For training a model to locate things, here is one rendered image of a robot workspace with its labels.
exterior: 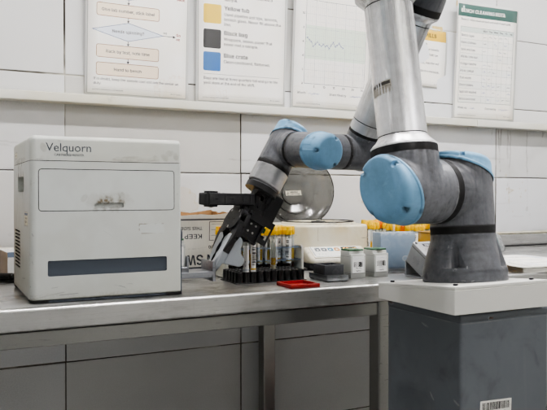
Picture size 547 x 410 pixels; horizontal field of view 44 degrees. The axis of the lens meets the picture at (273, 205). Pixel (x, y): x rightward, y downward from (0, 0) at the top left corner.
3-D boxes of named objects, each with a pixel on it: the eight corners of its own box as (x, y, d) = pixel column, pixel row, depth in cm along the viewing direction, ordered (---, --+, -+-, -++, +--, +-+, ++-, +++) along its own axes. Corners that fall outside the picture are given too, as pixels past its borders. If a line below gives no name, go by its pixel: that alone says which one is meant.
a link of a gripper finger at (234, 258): (235, 285, 139) (255, 245, 141) (212, 272, 137) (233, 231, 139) (229, 283, 142) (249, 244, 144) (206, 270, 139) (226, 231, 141)
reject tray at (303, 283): (291, 289, 140) (291, 285, 140) (276, 285, 146) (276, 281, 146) (319, 286, 143) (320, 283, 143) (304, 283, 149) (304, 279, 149)
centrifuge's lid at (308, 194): (266, 150, 202) (258, 154, 209) (269, 233, 199) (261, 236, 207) (333, 150, 208) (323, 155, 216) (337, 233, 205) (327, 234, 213)
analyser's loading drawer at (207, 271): (113, 287, 128) (113, 259, 128) (106, 283, 134) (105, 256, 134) (215, 281, 137) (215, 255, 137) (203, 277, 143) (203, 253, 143)
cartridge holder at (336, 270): (327, 282, 151) (327, 266, 151) (308, 277, 159) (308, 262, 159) (348, 281, 153) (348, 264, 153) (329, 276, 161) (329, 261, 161)
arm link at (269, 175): (265, 159, 141) (249, 161, 148) (255, 179, 140) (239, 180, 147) (293, 178, 144) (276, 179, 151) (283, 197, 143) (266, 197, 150)
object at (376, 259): (374, 276, 160) (374, 248, 160) (362, 275, 164) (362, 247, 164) (388, 276, 162) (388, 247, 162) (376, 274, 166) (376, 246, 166)
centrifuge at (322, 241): (297, 271, 172) (297, 223, 172) (264, 260, 200) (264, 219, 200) (383, 268, 179) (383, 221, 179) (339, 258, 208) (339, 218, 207)
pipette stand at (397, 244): (383, 273, 167) (383, 233, 167) (369, 270, 174) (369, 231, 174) (418, 272, 171) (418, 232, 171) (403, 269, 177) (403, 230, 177)
